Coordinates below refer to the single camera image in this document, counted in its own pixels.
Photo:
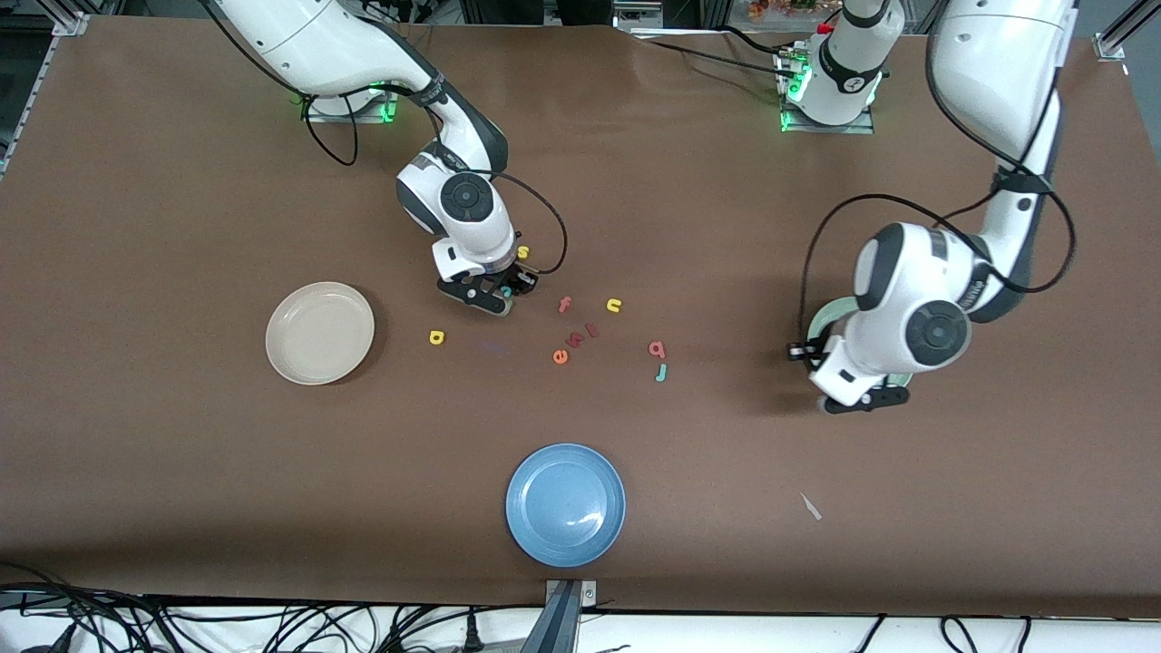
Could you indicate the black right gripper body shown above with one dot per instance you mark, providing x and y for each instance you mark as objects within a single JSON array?
[{"x": 515, "y": 277}]

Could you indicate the light green round plate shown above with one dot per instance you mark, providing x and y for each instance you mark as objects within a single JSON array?
[{"x": 830, "y": 316}]

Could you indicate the blue round plate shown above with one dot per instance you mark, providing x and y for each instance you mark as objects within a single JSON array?
[{"x": 565, "y": 505}]

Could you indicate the dark aluminium camera post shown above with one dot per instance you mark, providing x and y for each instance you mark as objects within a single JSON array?
[{"x": 555, "y": 626}]

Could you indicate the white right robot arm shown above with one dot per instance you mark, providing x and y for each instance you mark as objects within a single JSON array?
[{"x": 467, "y": 195}]

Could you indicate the silver aluminium frame rail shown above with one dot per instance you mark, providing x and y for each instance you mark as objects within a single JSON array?
[
  {"x": 1114, "y": 41},
  {"x": 73, "y": 23}
]

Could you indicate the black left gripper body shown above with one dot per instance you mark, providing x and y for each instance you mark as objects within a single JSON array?
[{"x": 814, "y": 346}]

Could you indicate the small white paper scrap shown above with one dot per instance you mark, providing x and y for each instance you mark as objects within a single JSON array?
[{"x": 810, "y": 506}]

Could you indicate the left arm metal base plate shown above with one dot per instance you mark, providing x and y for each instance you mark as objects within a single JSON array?
[{"x": 825, "y": 130}]

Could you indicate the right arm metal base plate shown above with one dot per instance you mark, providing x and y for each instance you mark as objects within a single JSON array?
[{"x": 385, "y": 113}]

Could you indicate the beige round plate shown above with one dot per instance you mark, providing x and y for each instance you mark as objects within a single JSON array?
[{"x": 319, "y": 333}]

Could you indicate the orange artificial flowers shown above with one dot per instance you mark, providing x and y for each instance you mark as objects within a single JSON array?
[{"x": 771, "y": 9}]

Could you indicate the grey metal mounting bracket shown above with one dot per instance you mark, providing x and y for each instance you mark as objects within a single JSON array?
[{"x": 588, "y": 594}]

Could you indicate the brown table cover sheet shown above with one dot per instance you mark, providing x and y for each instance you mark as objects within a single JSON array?
[{"x": 680, "y": 181}]

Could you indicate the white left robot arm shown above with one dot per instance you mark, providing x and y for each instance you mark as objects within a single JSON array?
[{"x": 916, "y": 281}]

